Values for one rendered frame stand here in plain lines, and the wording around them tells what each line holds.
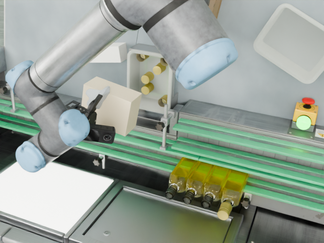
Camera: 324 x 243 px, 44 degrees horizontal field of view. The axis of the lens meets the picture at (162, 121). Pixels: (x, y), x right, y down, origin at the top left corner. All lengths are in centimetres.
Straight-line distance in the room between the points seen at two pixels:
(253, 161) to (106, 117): 50
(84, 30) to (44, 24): 95
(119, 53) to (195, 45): 85
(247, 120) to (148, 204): 45
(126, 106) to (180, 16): 55
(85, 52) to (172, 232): 71
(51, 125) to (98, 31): 26
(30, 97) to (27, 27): 89
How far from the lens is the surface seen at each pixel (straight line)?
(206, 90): 149
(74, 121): 92
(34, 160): 98
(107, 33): 77
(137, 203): 142
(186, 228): 134
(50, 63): 86
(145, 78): 149
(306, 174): 135
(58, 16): 169
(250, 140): 131
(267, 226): 146
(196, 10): 69
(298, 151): 132
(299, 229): 148
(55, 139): 94
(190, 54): 68
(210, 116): 139
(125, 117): 120
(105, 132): 111
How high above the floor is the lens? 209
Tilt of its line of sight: 57 degrees down
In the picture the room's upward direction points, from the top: 137 degrees counter-clockwise
